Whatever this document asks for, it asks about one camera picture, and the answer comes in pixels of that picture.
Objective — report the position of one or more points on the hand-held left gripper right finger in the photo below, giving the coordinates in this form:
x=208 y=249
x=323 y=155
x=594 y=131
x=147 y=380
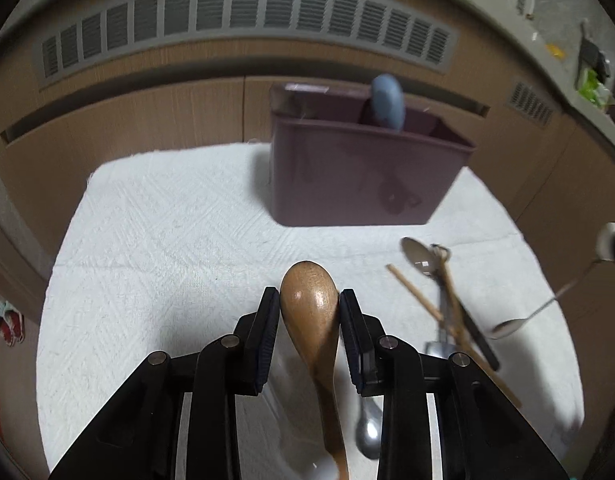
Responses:
x=351 y=340

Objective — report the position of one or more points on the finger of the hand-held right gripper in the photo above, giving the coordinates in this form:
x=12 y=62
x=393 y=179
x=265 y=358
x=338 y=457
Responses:
x=610 y=240

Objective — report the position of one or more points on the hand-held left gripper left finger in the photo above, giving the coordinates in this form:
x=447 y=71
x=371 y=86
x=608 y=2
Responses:
x=267 y=340

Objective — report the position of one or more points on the brown wooden spoon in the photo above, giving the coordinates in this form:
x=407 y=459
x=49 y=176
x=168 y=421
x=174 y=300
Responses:
x=307 y=300

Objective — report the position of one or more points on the wooden chopstick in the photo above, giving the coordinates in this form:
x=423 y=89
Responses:
x=455 y=300
x=417 y=296

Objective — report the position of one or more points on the metal spoon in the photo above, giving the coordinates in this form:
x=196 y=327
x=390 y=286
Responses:
x=368 y=432
x=420 y=255
x=507 y=328

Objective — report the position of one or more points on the purple plastic utensil container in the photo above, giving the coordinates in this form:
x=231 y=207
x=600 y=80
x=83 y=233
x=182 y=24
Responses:
x=337 y=180

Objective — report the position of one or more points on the white textured cloth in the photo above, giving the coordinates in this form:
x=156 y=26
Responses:
x=162 y=260

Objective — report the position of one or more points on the green packet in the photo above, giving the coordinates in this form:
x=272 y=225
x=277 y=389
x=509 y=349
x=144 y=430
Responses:
x=595 y=87

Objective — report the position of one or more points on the small grey vent grille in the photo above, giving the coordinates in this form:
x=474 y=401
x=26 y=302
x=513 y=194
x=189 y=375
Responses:
x=531 y=102

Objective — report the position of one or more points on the black device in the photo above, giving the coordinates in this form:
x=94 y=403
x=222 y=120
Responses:
x=590 y=52

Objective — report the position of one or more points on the blue spoon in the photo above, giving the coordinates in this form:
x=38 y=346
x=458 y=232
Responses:
x=387 y=100

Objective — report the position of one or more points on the red and white item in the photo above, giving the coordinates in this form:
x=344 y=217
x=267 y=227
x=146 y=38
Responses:
x=7 y=322

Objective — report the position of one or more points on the long grey vent grille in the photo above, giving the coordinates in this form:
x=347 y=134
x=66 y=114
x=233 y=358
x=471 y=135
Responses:
x=237 y=7

